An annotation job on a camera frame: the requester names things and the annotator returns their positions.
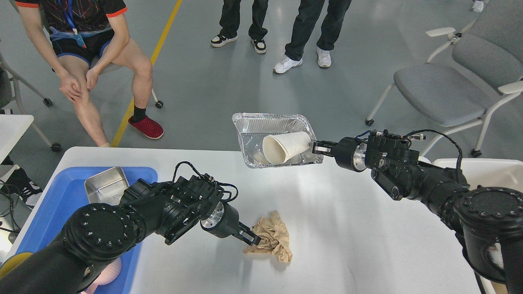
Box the standing person black white shoes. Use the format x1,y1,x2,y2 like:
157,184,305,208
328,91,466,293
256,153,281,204
210,0,268,54

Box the blue plastic tray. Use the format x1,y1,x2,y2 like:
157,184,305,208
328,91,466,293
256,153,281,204
16,166,142,294

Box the seated person in shorts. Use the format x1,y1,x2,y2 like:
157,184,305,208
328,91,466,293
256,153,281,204
15,0,164,147

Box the white paper cup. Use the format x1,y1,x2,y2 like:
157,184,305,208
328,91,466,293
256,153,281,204
262,131,312,165

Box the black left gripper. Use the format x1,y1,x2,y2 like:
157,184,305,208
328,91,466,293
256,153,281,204
200,202,260,246

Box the brown paper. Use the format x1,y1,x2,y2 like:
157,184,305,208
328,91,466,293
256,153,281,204
243,211,293,263

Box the pink ribbed mug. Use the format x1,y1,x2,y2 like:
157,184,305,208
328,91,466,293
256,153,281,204
81,257,123,294

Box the aluminium foil tray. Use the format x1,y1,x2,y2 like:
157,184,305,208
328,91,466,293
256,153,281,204
232,112,324,169

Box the stainless steel rectangular tray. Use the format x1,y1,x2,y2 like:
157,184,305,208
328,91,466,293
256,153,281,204
85,166,129,205

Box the white side table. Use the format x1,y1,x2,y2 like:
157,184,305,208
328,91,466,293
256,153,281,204
0,115,34,162

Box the standing person white sneakers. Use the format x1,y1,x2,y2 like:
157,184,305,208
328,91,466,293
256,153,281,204
273,0,353,75

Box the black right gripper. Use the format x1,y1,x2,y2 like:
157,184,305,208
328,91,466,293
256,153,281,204
312,136,367,172

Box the teal mug yellow inside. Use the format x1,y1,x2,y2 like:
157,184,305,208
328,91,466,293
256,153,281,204
0,252,34,280

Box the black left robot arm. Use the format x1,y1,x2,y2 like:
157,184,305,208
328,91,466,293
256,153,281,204
0,171,260,294

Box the grey office chair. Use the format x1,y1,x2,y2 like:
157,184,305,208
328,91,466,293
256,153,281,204
365,0,523,158

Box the white plastic bin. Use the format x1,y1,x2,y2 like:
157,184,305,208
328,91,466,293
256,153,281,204
418,158,522,294

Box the grey chair far left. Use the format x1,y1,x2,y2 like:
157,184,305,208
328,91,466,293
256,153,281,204
0,51,63,152

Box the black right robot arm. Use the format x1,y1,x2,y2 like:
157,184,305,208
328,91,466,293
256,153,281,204
312,130,523,294

